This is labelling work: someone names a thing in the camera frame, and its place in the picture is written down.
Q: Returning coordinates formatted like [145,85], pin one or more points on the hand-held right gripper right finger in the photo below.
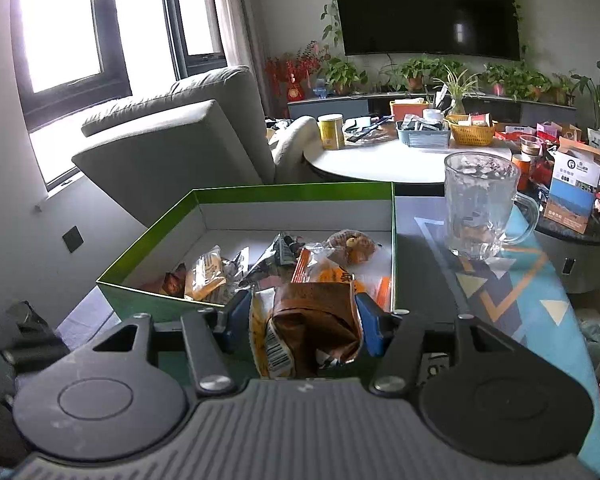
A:
[369,327]

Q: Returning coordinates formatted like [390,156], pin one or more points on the grey television stand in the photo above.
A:
[330,107]

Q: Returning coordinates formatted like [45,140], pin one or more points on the dark framed window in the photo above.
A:
[65,25]

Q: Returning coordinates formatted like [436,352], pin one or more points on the orange white snack packet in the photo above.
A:
[330,275]

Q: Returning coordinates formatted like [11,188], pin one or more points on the bushy green potted plant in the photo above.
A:
[345,75]

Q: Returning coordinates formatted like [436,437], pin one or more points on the orange tube can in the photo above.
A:
[521,172]

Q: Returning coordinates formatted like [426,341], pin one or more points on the small dark red snack packet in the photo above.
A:
[174,282]

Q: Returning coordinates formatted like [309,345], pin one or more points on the printed cardboard carton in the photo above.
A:
[572,190]

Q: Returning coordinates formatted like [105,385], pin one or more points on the tall leafy plant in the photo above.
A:
[597,90]

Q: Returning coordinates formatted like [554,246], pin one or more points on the light curtain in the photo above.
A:
[237,25]

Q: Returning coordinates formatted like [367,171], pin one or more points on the yellow can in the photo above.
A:
[331,132]

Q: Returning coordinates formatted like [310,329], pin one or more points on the wall television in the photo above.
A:
[430,5]

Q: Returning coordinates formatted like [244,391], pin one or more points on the grey round side table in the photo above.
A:
[585,265]

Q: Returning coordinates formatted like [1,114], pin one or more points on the glass mug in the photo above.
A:
[480,200]

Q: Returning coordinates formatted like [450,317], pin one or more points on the silver black snack packet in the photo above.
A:
[275,255]

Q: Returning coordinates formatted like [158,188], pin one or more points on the round bun in clear wrapper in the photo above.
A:
[352,246]

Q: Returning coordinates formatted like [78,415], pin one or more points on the orange stick snack packet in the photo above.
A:
[383,292]

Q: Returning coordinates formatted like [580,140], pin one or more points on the clear plastic cup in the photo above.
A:
[531,146]

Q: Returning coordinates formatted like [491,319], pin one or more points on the white round table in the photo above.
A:
[380,160]

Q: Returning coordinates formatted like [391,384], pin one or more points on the orange storage box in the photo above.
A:
[407,109]

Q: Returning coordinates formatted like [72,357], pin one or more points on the red flower plant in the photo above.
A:
[292,72]

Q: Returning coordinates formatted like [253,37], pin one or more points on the orange woven basket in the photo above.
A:
[472,132]

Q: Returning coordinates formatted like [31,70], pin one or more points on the hanging vine plant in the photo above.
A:
[331,0]

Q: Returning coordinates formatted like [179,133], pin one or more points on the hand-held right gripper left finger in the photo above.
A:
[239,320]

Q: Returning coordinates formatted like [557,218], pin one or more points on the grey blue plastic bin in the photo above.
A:
[422,136]

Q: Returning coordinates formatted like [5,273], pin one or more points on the green cardboard box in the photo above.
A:
[150,290]

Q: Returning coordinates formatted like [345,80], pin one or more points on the yellow orange snack packet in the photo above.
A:
[205,277]

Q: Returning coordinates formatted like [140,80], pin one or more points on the row of small potted plants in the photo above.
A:
[515,80]

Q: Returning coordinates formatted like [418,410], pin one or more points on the spider plant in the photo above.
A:
[457,90]

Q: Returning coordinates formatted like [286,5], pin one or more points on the green plant in orange pot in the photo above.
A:
[417,70]

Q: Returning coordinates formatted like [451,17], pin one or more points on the grey armchair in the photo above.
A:
[180,150]

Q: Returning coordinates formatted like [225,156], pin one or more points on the brown yellow snack packet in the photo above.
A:
[310,325]

